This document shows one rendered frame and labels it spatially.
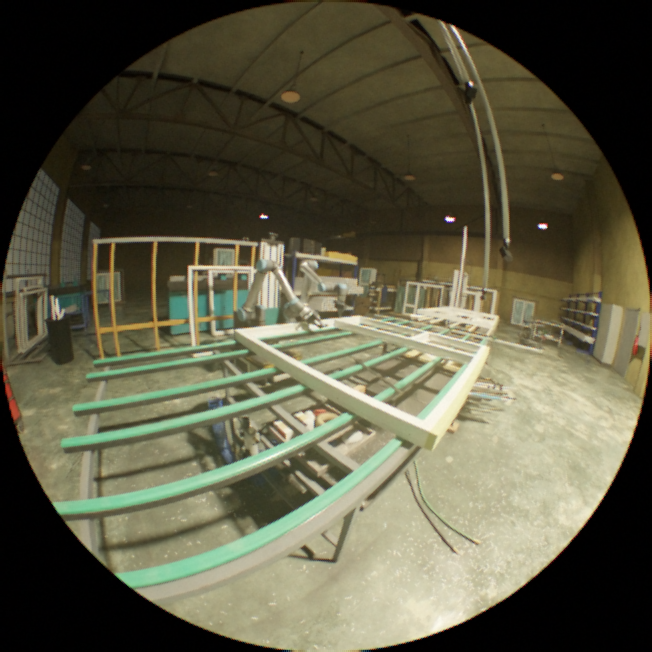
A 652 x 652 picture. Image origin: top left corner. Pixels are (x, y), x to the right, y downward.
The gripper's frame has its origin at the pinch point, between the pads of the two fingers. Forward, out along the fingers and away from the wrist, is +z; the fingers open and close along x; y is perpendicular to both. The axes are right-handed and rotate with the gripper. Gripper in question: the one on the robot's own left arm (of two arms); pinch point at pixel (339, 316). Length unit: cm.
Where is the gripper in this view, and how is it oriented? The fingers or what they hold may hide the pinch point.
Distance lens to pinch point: 235.5
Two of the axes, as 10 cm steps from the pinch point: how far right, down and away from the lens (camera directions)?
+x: -6.9, -2.0, 7.0
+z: -0.7, 9.7, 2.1
